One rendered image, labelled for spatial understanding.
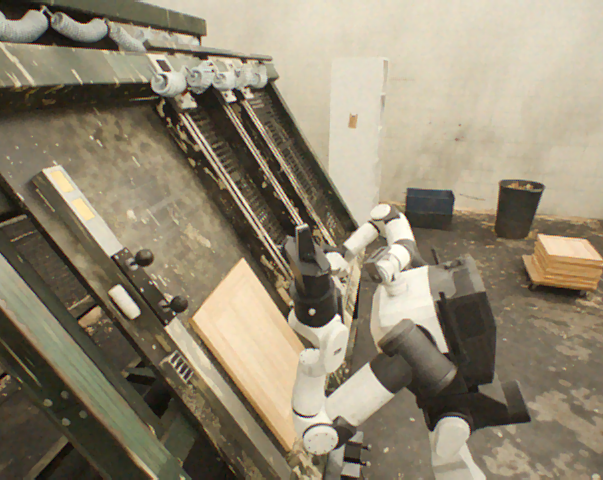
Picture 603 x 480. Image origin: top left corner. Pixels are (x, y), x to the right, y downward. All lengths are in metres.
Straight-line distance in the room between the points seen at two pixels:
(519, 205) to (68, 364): 5.06
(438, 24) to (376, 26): 0.82
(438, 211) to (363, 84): 1.87
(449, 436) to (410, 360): 0.44
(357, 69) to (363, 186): 1.34
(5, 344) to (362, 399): 0.69
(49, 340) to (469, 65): 5.92
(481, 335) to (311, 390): 0.44
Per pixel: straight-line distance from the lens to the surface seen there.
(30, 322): 0.81
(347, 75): 4.93
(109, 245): 0.98
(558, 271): 4.24
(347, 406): 0.96
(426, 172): 6.37
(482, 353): 1.12
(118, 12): 2.13
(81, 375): 0.83
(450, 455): 1.37
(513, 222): 5.47
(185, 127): 1.43
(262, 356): 1.28
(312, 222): 2.00
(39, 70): 1.08
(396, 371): 0.92
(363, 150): 4.96
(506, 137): 6.35
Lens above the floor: 1.88
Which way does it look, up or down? 23 degrees down
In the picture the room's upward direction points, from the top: straight up
